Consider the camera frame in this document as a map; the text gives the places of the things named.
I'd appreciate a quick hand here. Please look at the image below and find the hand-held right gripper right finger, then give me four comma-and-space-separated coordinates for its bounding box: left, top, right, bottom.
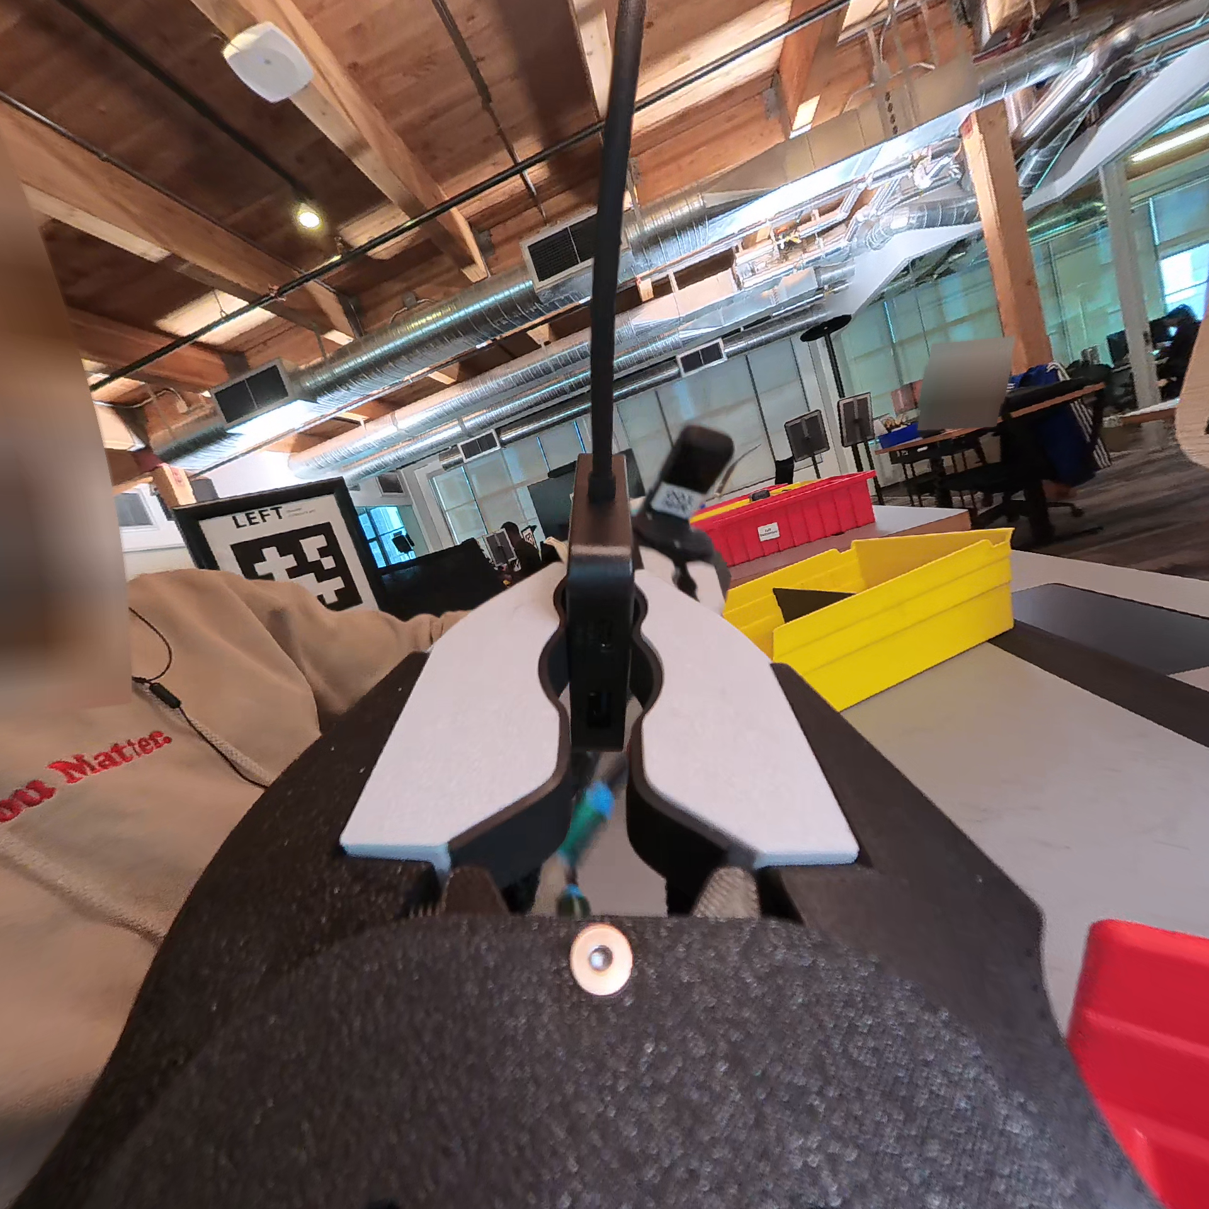
624, 568, 861, 891

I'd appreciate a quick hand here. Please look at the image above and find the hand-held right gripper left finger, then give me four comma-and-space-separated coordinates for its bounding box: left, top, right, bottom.
337, 561, 573, 891

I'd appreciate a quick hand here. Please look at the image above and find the black adapter hub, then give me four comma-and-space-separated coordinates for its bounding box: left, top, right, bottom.
564, 453, 632, 754

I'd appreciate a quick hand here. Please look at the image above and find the yellow plastic bin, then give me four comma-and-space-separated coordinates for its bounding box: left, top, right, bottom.
723, 529, 1015, 711

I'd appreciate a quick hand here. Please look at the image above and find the red plastic bin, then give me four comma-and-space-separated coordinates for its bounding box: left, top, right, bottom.
1065, 917, 1209, 1209

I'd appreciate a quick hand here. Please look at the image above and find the red ribbed bin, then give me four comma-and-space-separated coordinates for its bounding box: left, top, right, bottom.
694, 473, 880, 570

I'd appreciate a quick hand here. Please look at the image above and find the black divider panel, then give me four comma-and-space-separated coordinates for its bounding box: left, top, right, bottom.
773, 589, 855, 625

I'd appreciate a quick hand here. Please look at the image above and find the black floor lamp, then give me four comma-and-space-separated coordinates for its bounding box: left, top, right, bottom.
800, 318, 855, 490

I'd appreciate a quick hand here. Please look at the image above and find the black-framed marker sign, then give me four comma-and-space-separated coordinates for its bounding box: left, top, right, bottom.
171, 482, 378, 613

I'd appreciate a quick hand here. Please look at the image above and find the blue striped jacket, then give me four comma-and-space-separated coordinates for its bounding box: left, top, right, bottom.
1010, 361, 1117, 487

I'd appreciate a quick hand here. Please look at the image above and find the wooden column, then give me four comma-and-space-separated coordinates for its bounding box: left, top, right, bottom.
959, 99, 1054, 370

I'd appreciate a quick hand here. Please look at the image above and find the person's beige hoodie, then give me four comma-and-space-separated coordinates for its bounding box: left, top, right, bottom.
0, 568, 420, 1183

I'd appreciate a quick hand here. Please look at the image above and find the white ceiling access point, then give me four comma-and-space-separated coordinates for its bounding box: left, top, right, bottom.
225, 20, 311, 107

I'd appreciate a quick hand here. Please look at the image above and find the silver ventilation duct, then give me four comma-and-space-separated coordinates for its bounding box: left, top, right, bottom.
150, 189, 1209, 482

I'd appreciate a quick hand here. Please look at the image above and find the black earphone cable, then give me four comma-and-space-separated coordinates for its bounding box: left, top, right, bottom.
125, 605, 271, 789

